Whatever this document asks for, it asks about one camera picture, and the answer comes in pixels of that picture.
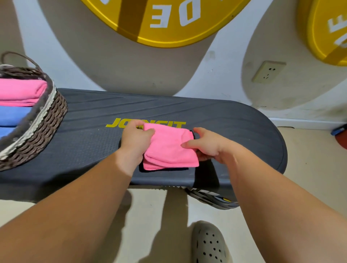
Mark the person's right hand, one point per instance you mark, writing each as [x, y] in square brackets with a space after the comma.
[212, 146]

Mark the person's left hand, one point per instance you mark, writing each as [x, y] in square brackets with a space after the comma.
[134, 142]

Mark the person's right thumb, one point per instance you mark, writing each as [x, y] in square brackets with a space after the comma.
[189, 144]

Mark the person's left thumb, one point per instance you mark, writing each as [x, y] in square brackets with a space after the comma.
[149, 132]

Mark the pink towel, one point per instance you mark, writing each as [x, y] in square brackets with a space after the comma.
[19, 90]
[168, 149]

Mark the person's right forearm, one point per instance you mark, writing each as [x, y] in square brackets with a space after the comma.
[273, 208]

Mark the person's left forearm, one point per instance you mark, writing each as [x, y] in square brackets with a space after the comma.
[67, 214]

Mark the dark grey aerobic step platform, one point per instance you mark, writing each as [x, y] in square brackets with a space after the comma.
[86, 141]

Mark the grey perforated clog shoe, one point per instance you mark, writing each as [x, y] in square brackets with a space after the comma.
[208, 243]

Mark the brown wicker basket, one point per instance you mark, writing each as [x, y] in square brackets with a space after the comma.
[40, 127]

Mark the blue folded towel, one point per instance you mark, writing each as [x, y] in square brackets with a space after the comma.
[5, 132]
[13, 116]

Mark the blue object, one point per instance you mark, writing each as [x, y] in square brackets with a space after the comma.
[338, 130]

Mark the red round object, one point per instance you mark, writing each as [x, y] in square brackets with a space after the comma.
[343, 141]

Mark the cream wall power socket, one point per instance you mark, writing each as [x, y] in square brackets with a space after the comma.
[268, 71]

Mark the yellow round wall sign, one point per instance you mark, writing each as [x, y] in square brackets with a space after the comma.
[329, 32]
[168, 24]

